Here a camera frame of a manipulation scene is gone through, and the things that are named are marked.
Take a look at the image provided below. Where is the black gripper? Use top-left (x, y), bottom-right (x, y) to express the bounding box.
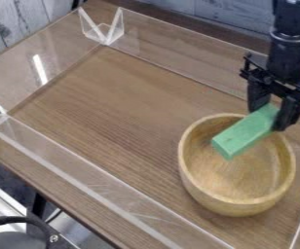
top-left (240, 32), bottom-right (300, 131)

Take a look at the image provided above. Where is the green rectangular block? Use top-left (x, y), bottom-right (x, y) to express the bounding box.
top-left (212, 104), bottom-right (279, 160)

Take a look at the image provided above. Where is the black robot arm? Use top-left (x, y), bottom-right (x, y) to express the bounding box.
top-left (240, 0), bottom-right (300, 131)

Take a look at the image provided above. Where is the brown wooden bowl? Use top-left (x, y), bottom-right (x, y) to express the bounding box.
top-left (177, 113), bottom-right (297, 217)

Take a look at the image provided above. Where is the black table leg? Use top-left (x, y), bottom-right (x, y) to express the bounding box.
top-left (31, 194), bottom-right (47, 218)

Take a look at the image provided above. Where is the clear acrylic tray enclosure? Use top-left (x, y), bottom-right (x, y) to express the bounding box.
top-left (0, 2), bottom-right (300, 249)

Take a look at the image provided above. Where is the black metal bracket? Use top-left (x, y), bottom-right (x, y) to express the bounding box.
top-left (26, 209), bottom-right (80, 249)

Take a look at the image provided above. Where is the black cable loop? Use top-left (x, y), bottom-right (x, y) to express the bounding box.
top-left (0, 215), bottom-right (54, 249)

